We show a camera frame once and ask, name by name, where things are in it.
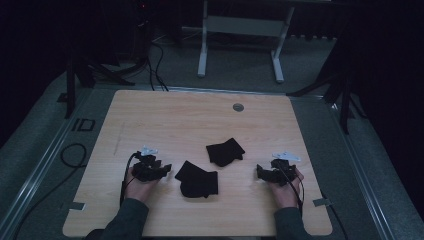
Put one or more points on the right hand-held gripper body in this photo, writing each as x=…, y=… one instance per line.
x=282, y=168

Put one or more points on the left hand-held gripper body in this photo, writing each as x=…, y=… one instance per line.
x=146, y=165

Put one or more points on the black sock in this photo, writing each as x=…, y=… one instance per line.
x=198, y=180
x=225, y=152

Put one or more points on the person's left hand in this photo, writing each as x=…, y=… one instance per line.
x=139, y=188

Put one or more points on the person's right hand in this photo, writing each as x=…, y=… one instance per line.
x=286, y=195

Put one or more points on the grey tape strip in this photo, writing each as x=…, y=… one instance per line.
x=322, y=202
x=77, y=206

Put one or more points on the grey table grommet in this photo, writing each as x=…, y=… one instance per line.
x=238, y=107

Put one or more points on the black metal stand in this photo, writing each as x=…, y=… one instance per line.
x=70, y=90
x=344, y=96

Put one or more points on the white metal table frame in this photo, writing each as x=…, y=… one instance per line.
x=245, y=26

